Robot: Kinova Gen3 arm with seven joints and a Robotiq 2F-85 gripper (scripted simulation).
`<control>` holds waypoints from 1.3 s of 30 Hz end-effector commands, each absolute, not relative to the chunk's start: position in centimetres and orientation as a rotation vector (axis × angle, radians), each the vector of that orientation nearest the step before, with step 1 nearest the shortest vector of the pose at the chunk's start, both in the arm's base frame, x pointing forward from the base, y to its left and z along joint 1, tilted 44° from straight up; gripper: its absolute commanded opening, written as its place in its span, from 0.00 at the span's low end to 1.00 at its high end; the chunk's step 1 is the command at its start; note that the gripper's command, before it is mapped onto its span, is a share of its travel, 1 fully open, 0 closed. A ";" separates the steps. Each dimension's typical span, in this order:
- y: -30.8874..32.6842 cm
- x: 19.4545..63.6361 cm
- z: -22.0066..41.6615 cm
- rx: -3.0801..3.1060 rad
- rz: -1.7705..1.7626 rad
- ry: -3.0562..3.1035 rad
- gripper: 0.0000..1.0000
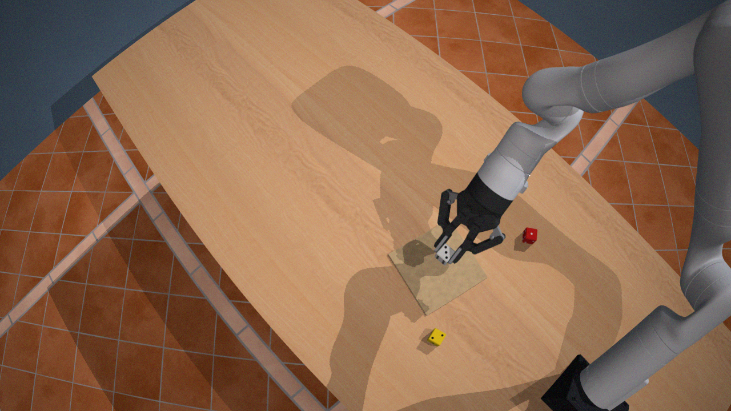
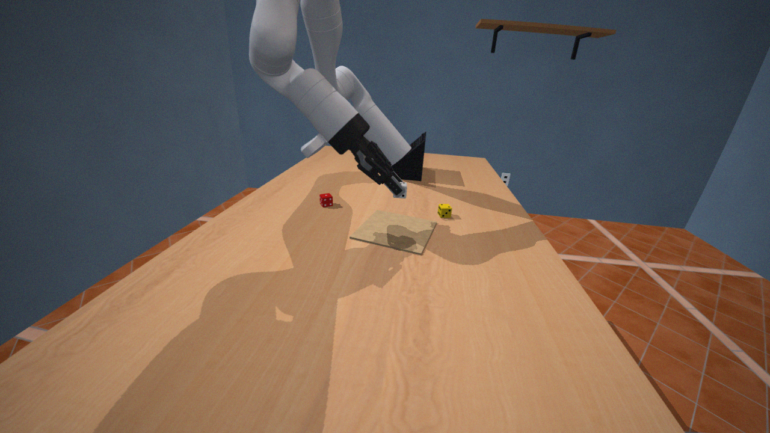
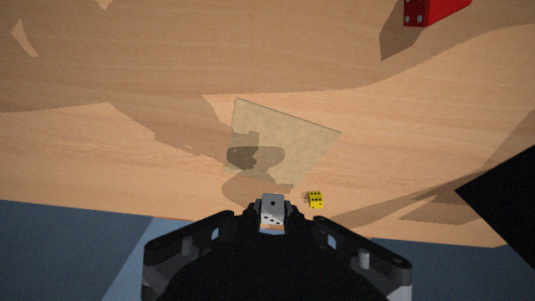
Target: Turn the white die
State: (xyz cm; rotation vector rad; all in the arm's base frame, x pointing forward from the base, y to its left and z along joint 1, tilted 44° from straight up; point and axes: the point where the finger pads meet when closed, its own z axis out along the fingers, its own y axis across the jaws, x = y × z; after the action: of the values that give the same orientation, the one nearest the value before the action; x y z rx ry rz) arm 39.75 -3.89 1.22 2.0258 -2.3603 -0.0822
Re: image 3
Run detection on red die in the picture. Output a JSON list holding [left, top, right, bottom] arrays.
[[404, 0, 472, 28]]

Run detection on white die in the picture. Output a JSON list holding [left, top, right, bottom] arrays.
[[261, 193, 284, 225]]

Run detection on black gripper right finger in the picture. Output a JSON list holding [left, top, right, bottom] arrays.
[[283, 200, 412, 301]]

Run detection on tan square mat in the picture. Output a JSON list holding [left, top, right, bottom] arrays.
[[224, 97, 342, 189]]

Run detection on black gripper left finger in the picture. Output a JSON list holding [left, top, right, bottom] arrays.
[[140, 198, 262, 301]]

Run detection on yellow die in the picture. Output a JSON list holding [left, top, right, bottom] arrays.
[[308, 191, 324, 208]]

